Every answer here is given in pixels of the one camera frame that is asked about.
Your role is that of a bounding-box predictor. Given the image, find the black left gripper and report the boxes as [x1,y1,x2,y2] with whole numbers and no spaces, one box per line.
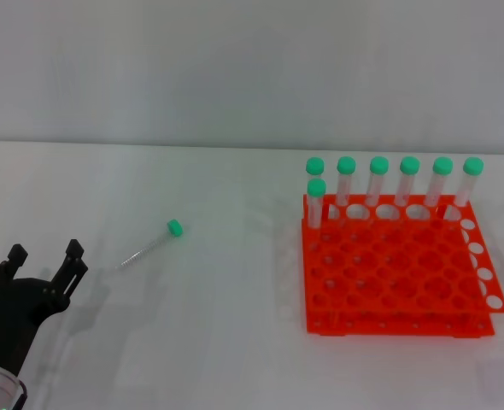
[0,238,90,378]

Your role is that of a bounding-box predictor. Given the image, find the clear test tube green cap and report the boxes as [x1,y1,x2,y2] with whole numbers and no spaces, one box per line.
[335,155,357,219]
[307,178,328,230]
[453,156,485,208]
[365,155,390,207]
[114,218,185,271]
[423,156,454,207]
[395,155,421,208]
[305,156,326,183]

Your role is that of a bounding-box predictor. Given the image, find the orange test tube rack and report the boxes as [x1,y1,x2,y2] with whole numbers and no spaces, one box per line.
[301,194,504,339]

